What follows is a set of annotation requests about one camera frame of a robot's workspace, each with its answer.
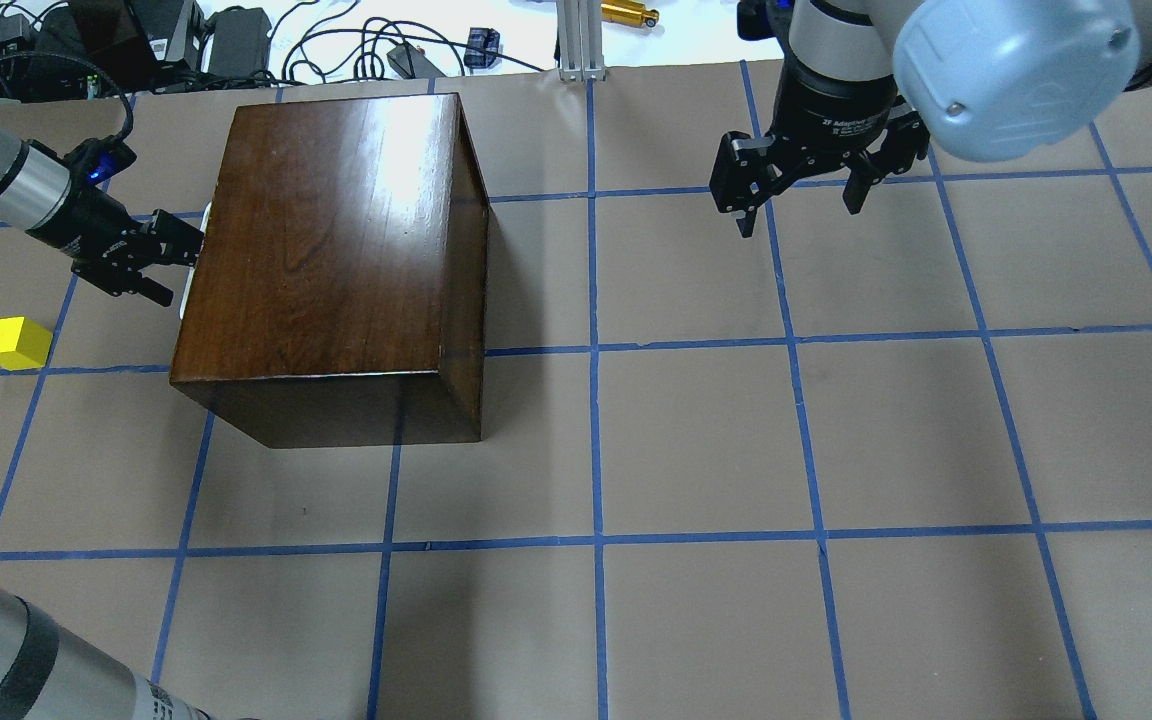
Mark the black laptop charger brick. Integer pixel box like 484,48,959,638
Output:
206,6,273,78

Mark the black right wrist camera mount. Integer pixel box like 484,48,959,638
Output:
736,0,795,45

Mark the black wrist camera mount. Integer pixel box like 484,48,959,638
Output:
65,136,137,185
736,0,795,45

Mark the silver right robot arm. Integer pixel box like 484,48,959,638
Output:
708,1,1152,237

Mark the dark wooden drawer cabinet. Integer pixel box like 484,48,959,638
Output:
169,94,492,448

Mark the gold cylindrical tool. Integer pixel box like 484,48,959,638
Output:
600,0,660,29

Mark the aluminium frame post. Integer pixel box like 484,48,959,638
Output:
556,0,607,82

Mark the yellow block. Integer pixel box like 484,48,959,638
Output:
0,316,54,372

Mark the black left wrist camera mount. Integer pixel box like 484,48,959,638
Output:
65,136,137,185

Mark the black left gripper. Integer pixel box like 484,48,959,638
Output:
26,195,200,306

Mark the white drawer handle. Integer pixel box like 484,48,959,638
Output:
175,202,212,323

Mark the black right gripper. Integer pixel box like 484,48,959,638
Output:
708,68,931,240

